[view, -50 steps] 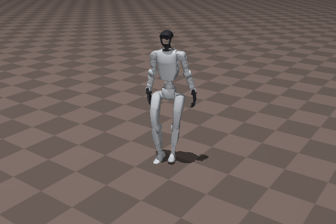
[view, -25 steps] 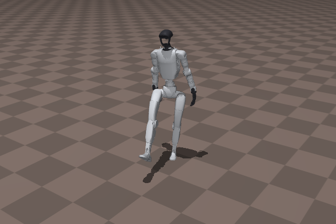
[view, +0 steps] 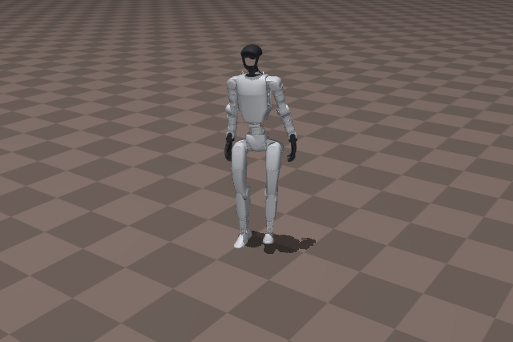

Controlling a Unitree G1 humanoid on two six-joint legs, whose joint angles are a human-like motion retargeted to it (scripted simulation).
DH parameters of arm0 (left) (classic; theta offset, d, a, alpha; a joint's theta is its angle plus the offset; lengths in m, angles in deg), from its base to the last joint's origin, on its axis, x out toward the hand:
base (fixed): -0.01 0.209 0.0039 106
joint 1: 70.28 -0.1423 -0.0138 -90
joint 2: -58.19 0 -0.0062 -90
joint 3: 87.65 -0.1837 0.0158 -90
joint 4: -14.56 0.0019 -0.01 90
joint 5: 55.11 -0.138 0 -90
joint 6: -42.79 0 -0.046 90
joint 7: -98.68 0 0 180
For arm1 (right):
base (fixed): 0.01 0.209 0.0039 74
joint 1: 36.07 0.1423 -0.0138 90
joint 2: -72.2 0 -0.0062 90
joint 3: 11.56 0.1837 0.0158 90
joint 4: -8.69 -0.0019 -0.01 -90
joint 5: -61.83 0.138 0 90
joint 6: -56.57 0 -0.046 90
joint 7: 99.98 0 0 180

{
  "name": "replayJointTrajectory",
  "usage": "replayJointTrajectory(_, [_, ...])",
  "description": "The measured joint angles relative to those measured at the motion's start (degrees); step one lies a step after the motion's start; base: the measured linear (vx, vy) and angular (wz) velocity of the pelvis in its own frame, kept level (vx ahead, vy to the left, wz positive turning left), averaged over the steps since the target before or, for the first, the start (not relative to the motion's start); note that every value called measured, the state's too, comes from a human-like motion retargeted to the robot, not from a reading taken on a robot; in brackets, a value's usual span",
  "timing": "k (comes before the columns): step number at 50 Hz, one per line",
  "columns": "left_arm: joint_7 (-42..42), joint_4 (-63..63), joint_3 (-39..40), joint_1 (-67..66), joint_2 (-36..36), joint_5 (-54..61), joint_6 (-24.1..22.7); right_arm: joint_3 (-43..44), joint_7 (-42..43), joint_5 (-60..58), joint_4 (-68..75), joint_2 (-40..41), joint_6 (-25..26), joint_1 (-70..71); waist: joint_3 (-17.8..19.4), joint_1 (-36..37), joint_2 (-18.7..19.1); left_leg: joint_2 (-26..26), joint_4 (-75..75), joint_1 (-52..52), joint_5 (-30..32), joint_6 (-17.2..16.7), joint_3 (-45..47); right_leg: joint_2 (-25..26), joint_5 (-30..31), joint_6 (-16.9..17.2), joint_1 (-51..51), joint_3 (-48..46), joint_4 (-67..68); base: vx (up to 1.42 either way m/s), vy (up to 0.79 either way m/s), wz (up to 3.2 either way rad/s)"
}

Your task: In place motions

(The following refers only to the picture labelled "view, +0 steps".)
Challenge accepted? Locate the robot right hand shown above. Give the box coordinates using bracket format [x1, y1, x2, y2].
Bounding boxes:
[224, 133, 235, 162]

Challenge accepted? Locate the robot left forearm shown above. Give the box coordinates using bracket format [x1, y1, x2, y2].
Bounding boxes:
[281, 104, 297, 139]

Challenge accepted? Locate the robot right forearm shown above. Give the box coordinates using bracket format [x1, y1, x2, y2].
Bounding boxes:
[225, 108, 237, 139]

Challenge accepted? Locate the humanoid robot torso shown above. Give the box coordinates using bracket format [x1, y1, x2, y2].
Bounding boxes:
[236, 71, 272, 152]

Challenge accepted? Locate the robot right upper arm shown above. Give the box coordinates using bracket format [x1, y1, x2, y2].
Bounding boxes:
[225, 76, 239, 115]

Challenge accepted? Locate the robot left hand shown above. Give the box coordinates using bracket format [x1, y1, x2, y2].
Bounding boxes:
[287, 134, 297, 162]

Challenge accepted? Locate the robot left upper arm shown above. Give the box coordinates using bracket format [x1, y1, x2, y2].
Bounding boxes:
[266, 76, 289, 117]

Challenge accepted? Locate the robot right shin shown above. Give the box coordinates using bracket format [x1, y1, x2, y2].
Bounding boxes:
[236, 193, 251, 235]

